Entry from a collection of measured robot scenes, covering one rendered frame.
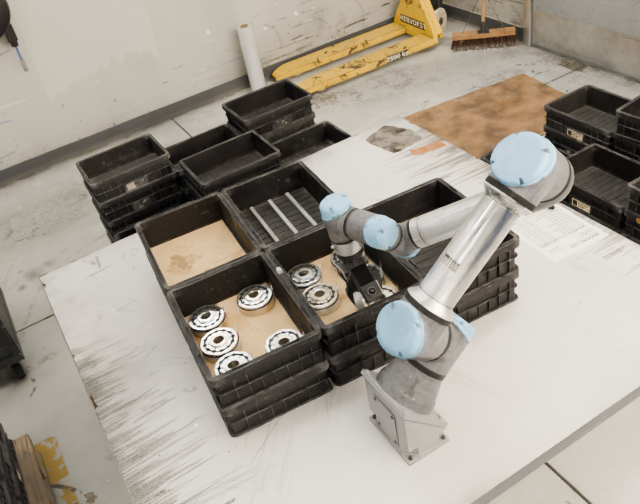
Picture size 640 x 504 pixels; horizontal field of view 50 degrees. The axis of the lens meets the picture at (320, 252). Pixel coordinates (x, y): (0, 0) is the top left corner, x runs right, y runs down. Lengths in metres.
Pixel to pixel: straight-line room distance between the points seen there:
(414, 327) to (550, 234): 0.97
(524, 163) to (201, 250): 1.18
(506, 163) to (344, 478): 0.81
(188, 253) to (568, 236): 1.20
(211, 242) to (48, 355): 1.42
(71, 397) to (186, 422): 1.35
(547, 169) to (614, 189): 1.71
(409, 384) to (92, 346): 1.07
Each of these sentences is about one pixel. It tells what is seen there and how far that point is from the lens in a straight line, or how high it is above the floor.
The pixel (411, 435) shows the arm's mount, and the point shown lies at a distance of 1.62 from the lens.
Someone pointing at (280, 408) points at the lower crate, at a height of 0.73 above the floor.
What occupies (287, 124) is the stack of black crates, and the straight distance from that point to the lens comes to 3.62.
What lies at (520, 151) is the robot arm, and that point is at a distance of 1.41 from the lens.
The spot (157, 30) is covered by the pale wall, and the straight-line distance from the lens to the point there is 5.05.
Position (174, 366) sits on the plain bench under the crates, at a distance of 2.07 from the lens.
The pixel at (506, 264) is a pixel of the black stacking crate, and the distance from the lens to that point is 1.94.
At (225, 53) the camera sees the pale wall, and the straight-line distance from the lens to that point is 5.26.
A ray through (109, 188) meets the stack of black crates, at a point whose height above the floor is 0.54.
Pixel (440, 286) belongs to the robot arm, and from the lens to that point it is 1.43.
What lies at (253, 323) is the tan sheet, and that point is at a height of 0.83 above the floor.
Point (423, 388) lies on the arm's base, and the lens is 1.59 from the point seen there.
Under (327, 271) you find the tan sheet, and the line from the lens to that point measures 2.02.
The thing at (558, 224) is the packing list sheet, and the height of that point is 0.70.
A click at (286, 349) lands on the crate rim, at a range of 1.68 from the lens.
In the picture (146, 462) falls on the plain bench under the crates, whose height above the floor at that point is 0.70.
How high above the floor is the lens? 2.10
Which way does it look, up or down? 37 degrees down
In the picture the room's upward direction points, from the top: 12 degrees counter-clockwise
